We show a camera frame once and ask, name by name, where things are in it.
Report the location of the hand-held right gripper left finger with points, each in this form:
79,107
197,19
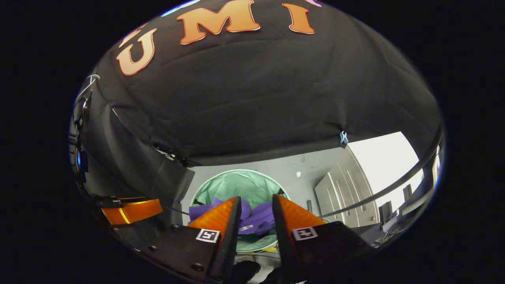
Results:
229,236

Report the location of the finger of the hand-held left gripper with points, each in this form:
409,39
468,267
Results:
134,211

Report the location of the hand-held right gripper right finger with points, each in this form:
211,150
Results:
284,236

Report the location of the purple ribbed jacket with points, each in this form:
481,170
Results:
258,219

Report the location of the green laundry hamper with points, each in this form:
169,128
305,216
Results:
236,185

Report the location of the person's black shoe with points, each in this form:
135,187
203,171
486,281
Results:
244,271
273,277

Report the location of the white cabinet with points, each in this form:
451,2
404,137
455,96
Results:
343,189

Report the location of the light blue clip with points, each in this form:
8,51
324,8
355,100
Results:
344,137

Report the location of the black backdrop cloth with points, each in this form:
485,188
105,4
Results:
256,98

